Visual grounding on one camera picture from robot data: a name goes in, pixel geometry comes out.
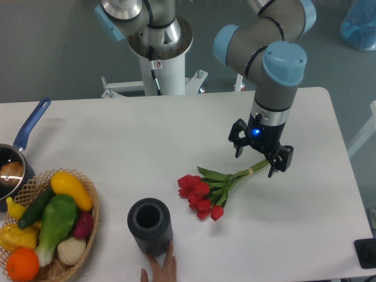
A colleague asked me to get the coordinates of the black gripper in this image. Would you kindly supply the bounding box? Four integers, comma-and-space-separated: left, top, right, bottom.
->
229, 110, 294, 178

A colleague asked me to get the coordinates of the red tulip bouquet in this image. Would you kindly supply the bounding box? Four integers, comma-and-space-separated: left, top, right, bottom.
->
177, 160, 269, 221

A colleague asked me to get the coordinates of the dark grey ribbed vase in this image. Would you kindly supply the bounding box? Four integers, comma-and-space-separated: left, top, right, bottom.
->
127, 198, 173, 257

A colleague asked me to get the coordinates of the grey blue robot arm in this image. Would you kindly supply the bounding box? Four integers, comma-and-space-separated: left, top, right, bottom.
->
95, 1, 316, 173

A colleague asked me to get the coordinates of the bare human hand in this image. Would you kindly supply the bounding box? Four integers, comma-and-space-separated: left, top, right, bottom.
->
146, 241, 177, 282

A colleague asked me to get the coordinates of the black device at edge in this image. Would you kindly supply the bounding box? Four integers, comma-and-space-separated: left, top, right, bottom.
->
354, 238, 376, 269

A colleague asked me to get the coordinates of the purple red radish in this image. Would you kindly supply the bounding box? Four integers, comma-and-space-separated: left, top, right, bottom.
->
72, 211, 93, 239

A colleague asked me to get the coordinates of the yellow squash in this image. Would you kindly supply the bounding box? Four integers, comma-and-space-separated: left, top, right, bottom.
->
51, 171, 93, 212

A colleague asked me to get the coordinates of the green bok choy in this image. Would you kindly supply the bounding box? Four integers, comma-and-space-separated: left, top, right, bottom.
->
35, 194, 78, 267

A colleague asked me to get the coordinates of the white garlic bulb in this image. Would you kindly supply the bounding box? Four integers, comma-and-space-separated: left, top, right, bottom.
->
58, 237, 86, 266

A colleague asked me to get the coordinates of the woven wicker basket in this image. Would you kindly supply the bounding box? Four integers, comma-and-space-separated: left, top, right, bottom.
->
1, 169, 99, 281

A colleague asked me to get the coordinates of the dark green cucumber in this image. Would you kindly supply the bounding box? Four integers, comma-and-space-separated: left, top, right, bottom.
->
18, 186, 55, 229

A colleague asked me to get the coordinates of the brown bread roll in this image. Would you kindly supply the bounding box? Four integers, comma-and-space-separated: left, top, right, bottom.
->
1, 162, 24, 187

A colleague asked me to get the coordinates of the small yellow banana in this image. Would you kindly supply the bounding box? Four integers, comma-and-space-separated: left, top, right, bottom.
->
6, 197, 26, 220

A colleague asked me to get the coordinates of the yellow bell pepper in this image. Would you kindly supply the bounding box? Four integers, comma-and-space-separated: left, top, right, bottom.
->
1, 224, 39, 253

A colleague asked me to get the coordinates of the orange fruit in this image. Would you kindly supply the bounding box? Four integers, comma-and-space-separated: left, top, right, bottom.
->
6, 247, 39, 281

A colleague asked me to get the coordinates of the white frame bar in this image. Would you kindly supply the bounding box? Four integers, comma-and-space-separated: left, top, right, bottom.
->
347, 101, 375, 158

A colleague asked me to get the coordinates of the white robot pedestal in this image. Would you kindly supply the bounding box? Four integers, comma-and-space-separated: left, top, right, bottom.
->
100, 16, 247, 99

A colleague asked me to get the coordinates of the black cable on pedestal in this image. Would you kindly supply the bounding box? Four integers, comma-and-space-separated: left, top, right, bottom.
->
147, 45, 163, 96

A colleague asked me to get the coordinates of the blue handled saucepan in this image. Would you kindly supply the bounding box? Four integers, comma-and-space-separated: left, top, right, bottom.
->
1, 98, 51, 212

